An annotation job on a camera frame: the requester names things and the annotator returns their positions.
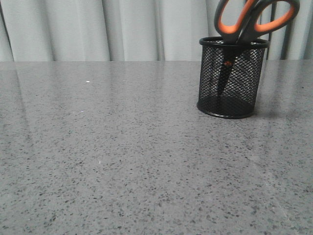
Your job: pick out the grey and orange scissors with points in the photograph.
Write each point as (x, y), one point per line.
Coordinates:
(247, 29)

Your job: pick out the grey pleated curtain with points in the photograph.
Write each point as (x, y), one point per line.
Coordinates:
(104, 30)

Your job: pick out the black wire mesh pen cup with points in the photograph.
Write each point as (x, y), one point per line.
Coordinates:
(229, 77)

